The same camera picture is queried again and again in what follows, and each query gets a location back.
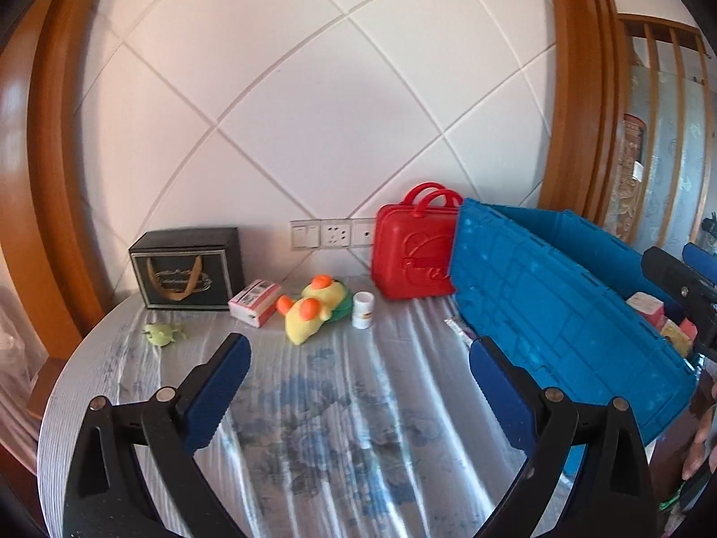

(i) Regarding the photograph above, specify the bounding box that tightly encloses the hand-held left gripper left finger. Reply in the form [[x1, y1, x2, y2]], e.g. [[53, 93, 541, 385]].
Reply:
[[63, 332, 253, 538]]

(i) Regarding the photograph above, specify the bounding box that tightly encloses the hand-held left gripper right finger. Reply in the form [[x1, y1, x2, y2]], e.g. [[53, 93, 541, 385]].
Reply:
[[468, 336, 657, 538]]

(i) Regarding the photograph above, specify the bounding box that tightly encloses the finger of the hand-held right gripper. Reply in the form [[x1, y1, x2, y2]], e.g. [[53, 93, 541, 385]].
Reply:
[[641, 245, 717, 315], [682, 241, 717, 286]]

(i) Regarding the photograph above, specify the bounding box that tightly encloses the blue plastic crate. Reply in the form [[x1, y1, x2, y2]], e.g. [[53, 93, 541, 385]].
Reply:
[[448, 197, 698, 446]]

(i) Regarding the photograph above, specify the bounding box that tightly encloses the round desktop with floral cover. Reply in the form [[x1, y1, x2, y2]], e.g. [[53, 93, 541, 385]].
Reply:
[[36, 274, 701, 538]]

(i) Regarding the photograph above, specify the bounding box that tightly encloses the person's right hand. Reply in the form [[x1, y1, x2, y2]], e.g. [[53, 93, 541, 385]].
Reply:
[[680, 381, 717, 483]]

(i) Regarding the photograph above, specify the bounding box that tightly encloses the yellow sponge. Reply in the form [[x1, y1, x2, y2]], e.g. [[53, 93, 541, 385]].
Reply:
[[661, 319, 691, 356]]

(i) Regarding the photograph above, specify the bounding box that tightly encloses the pink white medicine box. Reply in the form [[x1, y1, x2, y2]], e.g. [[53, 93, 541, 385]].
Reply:
[[228, 278, 282, 327], [626, 293, 666, 326]]

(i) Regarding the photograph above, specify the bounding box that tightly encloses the small green frog toy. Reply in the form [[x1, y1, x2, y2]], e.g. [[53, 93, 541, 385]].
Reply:
[[140, 322, 188, 348]]

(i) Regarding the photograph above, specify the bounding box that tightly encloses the yellow duck plush toy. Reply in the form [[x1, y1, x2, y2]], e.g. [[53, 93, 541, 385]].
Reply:
[[276, 274, 354, 347]]

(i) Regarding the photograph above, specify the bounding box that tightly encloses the wooden slatted partition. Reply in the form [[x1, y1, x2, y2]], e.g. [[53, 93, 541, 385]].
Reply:
[[613, 14, 717, 253]]

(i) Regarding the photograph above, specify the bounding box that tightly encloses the small white plastic bottle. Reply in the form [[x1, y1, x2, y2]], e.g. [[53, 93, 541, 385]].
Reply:
[[352, 291, 375, 329]]

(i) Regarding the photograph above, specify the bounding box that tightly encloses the red plastic carry case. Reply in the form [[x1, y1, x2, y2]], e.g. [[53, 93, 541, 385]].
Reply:
[[371, 182, 465, 299]]

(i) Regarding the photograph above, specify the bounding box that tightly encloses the black gift box gold handle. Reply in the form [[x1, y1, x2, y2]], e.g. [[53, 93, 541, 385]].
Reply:
[[129, 227, 246, 310]]

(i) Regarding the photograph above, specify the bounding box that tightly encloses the white five-hole wall socket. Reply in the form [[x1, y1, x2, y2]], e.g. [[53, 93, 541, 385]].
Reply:
[[320, 220, 353, 248]]

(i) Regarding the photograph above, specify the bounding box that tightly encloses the wooden frame post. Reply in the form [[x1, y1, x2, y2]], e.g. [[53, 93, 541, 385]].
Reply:
[[0, 0, 132, 382], [536, 0, 622, 230]]

